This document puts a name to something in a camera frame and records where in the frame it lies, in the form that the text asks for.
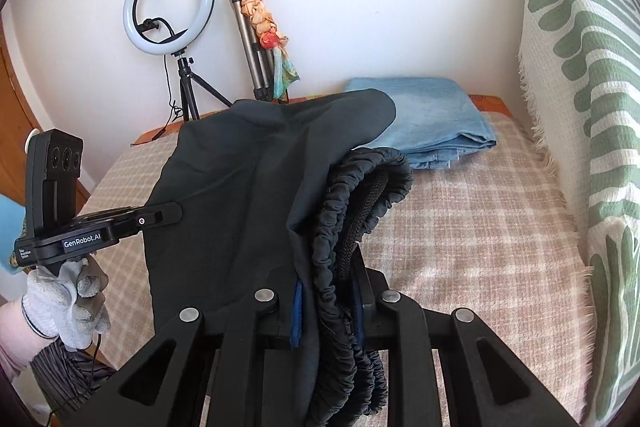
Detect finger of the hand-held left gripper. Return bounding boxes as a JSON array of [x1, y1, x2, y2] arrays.
[[120, 202, 183, 236]]

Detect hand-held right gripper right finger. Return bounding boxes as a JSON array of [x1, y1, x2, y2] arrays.
[[345, 252, 581, 427]]

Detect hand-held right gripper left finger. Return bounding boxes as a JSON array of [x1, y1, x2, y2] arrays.
[[62, 279, 306, 427]]

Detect dark grey pants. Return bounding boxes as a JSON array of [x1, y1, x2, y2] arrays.
[[145, 89, 416, 427]]

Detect person's left forearm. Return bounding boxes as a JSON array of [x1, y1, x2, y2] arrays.
[[0, 299, 61, 380]]

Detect person's left hand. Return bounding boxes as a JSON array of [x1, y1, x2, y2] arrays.
[[22, 257, 111, 351]]

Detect light blue object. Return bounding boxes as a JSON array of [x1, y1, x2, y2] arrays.
[[0, 194, 27, 279]]

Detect wooden door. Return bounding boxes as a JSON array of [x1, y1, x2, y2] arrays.
[[0, 42, 93, 208]]

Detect pink checked blanket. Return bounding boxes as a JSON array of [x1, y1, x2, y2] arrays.
[[75, 109, 591, 427]]

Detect black tripod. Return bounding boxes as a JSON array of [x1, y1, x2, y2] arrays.
[[167, 49, 233, 122]]

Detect person's striped trouser leg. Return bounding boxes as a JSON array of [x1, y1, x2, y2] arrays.
[[35, 339, 118, 423]]

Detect silver tripod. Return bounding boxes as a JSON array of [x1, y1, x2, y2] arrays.
[[229, 0, 281, 102]]

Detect folded blue cloth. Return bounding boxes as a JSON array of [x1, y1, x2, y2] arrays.
[[345, 77, 498, 170]]

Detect folded tripod with colourful scarf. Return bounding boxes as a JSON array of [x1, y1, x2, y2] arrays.
[[231, 0, 302, 100]]

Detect leaf-patterned white pillow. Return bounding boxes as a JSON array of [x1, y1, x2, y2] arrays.
[[517, 0, 640, 427]]

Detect black ring light cable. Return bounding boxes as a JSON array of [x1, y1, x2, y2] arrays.
[[131, 19, 188, 148]]

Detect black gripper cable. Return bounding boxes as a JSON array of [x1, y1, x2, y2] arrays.
[[47, 334, 103, 423]]

